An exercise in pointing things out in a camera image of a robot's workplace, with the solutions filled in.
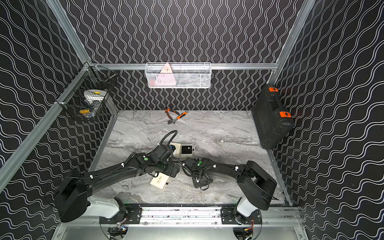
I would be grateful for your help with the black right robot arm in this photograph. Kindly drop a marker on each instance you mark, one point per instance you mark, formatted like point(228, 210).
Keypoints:
point(256, 184)

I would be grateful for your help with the pink triangular card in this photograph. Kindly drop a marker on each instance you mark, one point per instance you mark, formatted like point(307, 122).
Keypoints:
point(166, 77)

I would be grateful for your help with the aluminium front rail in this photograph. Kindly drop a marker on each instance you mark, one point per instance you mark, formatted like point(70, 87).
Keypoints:
point(205, 217)

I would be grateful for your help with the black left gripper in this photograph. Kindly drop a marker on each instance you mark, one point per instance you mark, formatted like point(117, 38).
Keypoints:
point(174, 169)

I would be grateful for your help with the black plastic tool case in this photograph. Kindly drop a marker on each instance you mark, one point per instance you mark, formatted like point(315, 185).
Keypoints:
point(273, 121)

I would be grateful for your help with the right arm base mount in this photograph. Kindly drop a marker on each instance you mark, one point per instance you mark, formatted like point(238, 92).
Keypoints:
point(240, 216)

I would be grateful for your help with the cream jewelry box sleeve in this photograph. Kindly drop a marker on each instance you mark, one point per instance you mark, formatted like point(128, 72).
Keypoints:
point(176, 148)

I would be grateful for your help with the orange black pliers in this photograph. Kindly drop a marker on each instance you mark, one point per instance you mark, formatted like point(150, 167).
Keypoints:
point(170, 113)

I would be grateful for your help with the black wire corner basket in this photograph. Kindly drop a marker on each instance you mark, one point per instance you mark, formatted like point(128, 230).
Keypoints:
point(90, 95)

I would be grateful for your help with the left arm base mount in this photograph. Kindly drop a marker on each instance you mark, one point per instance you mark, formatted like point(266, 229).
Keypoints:
point(121, 215)

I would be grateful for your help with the cream jewelry box drawer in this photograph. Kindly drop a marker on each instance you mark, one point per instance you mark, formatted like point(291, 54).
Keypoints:
point(187, 150)

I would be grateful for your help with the white wire wall basket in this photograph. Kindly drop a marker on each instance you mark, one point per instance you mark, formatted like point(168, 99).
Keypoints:
point(187, 75)

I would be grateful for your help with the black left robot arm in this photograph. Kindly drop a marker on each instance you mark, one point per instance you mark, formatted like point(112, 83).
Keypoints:
point(71, 199)

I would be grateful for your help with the orange handled adjustable wrench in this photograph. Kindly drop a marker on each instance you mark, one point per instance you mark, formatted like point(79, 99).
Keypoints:
point(173, 121)

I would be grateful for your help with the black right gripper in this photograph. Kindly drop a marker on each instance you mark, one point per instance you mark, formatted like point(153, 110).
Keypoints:
point(197, 185)

